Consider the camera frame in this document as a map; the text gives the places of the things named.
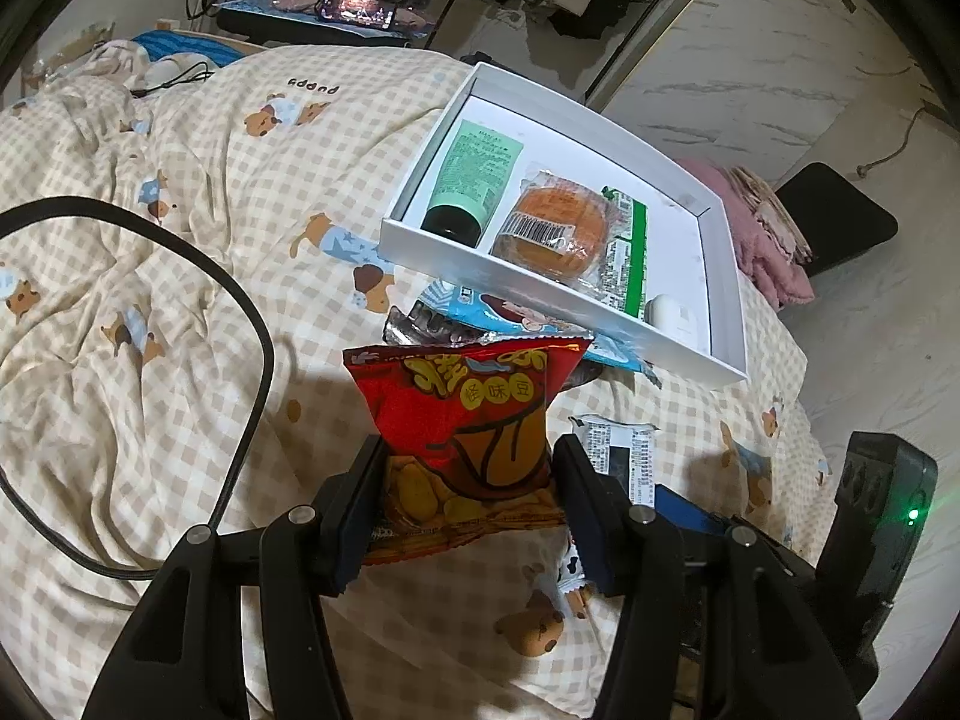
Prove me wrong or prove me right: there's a white labelled packet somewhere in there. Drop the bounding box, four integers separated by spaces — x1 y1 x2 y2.
570 412 661 511

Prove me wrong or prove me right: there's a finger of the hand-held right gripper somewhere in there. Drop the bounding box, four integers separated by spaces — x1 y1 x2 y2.
654 484 822 602

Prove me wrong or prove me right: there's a black chair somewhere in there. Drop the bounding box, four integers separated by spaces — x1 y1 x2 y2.
772 161 899 278

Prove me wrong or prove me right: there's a white cardboard box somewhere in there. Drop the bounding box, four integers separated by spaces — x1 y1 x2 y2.
379 61 749 385

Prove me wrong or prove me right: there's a red snack packet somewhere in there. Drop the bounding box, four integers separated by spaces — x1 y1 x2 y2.
343 336 593 567

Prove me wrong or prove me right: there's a blue snack packet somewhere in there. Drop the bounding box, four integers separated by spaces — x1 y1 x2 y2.
416 277 653 383

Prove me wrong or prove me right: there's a wrapped orange bun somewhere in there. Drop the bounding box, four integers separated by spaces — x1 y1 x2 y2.
487 165 612 286

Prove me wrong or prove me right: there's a green cream tube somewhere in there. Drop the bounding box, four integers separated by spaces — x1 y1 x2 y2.
420 120 526 247

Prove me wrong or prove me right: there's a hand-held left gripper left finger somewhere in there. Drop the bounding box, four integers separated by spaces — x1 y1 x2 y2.
79 433 391 720

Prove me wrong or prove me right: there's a black and silver packet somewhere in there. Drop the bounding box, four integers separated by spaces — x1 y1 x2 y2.
382 300 481 350

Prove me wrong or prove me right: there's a white earbud case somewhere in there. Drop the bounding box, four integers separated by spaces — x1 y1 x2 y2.
645 294 702 350

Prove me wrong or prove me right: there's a small white device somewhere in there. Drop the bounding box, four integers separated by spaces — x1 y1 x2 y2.
139 56 215 91

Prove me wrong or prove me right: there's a tablet with lit screen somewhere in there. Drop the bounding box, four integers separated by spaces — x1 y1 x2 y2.
319 0 398 27

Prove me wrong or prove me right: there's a blue pillow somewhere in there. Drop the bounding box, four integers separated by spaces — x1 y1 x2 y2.
135 30 267 65

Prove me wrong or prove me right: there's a checkered printed blanket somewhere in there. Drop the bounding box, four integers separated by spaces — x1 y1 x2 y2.
0 26 833 720

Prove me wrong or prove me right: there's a green and white packet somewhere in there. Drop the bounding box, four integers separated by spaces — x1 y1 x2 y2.
592 186 650 320

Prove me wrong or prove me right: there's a pink folded blanket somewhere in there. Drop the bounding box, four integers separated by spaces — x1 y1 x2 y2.
675 157 815 308

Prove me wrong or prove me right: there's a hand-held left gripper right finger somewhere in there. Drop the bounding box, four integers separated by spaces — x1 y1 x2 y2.
551 433 863 720

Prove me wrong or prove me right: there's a thick black cable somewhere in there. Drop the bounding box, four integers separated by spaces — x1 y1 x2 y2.
0 196 275 580

